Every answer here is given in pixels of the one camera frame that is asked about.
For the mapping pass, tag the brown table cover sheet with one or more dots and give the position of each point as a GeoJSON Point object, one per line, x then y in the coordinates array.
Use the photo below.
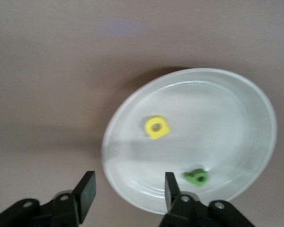
{"type": "Point", "coordinates": [38, 71]}

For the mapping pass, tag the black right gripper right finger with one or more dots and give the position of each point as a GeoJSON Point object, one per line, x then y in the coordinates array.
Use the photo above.
{"type": "Point", "coordinates": [171, 189]}

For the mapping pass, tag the yellow letter d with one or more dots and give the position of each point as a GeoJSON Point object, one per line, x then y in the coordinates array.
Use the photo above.
{"type": "Point", "coordinates": [162, 133]}

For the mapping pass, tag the beige round plate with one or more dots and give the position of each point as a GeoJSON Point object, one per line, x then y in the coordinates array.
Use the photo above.
{"type": "Point", "coordinates": [203, 118]}

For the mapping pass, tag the green letter b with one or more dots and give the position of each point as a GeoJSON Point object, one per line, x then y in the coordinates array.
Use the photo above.
{"type": "Point", "coordinates": [190, 177]}

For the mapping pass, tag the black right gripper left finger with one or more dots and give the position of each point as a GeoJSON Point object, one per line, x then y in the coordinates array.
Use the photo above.
{"type": "Point", "coordinates": [85, 191]}

